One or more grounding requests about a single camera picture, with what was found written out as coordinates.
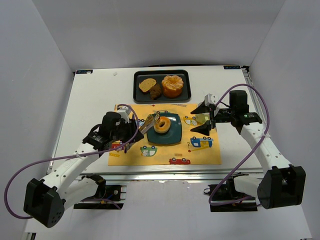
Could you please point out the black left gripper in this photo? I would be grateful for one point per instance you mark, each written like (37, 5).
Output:
(133, 128)

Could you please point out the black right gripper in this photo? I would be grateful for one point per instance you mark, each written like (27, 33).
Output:
(213, 119)

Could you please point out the glazed donut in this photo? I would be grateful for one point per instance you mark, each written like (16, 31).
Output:
(163, 125)

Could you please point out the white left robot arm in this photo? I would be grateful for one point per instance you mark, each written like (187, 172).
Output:
(47, 199)

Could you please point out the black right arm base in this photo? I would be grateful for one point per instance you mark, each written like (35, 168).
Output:
(223, 195)

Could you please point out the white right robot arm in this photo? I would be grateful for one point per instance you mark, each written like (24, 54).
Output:
(282, 184)

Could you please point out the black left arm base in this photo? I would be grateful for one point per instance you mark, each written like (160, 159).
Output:
(107, 197)

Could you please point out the bread slice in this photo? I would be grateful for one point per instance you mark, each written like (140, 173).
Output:
(147, 84)

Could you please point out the pale green mug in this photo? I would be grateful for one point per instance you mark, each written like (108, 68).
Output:
(202, 117)

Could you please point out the yellow cartoon placemat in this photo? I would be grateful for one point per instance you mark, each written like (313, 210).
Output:
(193, 149)

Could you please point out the dark teal square plate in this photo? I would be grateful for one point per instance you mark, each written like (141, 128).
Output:
(172, 136)

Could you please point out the black baking tray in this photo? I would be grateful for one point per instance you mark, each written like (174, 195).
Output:
(144, 98)

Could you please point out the orange bundt cake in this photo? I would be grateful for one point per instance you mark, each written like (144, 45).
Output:
(172, 86)

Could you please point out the brown chocolate croissant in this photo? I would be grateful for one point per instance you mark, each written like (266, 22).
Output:
(155, 92)

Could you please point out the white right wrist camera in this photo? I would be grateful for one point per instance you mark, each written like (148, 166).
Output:
(210, 99)

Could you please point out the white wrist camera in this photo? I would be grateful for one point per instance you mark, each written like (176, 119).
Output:
(124, 112)
(210, 99)

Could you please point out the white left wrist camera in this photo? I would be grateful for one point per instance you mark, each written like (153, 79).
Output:
(124, 112)

